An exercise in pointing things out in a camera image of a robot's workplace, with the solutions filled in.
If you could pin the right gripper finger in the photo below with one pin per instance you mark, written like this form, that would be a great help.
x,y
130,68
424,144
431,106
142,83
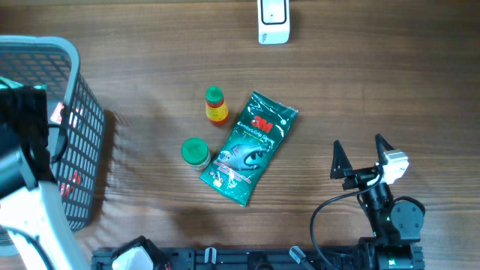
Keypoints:
x,y
341,167
382,146

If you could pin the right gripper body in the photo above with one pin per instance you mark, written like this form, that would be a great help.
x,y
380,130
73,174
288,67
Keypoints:
x,y
359,178

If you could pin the red white small packet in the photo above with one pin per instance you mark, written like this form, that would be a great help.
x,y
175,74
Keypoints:
x,y
60,112

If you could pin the red snack bar wrapper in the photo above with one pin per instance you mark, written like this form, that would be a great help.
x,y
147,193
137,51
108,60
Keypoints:
x,y
68,188

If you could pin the green 3M glove packet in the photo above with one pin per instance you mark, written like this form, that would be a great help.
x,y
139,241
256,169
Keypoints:
x,y
256,136

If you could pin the red yellow sauce bottle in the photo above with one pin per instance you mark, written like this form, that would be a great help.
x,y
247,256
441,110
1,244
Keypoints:
x,y
216,108

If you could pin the green lid jar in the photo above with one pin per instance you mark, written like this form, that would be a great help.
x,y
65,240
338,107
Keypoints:
x,y
196,153

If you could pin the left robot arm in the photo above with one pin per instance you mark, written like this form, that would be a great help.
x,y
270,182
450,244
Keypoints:
x,y
31,206

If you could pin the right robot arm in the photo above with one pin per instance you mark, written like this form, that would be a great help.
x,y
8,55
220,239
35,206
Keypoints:
x,y
396,222

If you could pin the white barcode scanner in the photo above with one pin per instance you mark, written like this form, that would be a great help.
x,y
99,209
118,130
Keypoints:
x,y
273,21

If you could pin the grey plastic mesh basket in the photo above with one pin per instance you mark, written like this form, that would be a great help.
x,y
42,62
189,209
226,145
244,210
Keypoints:
x,y
53,64

